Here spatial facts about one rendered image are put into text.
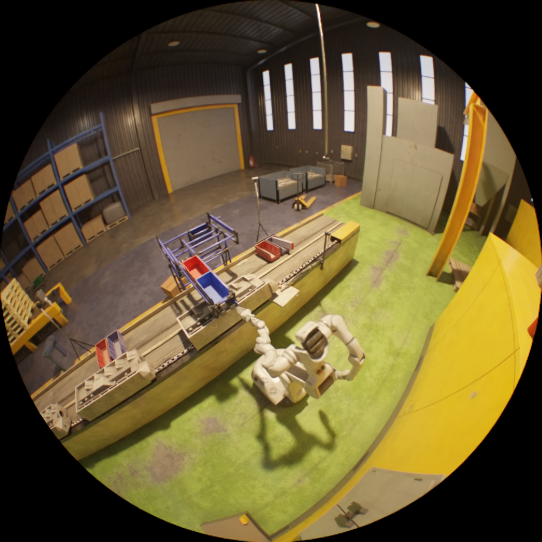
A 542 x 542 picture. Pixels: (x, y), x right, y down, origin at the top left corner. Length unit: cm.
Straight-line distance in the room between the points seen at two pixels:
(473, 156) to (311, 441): 480
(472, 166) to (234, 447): 533
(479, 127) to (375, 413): 459
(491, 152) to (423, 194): 325
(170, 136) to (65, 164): 576
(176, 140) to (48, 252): 883
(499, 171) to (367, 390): 745
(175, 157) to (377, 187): 1011
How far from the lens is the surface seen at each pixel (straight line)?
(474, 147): 418
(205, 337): 188
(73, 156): 1027
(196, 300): 243
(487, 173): 803
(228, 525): 256
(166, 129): 1194
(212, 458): 257
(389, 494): 120
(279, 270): 255
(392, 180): 666
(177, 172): 1199
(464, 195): 420
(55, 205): 1054
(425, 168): 649
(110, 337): 266
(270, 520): 267
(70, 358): 458
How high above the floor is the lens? 241
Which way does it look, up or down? 41 degrees down
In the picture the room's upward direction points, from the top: 5 degrees counter-clockwise
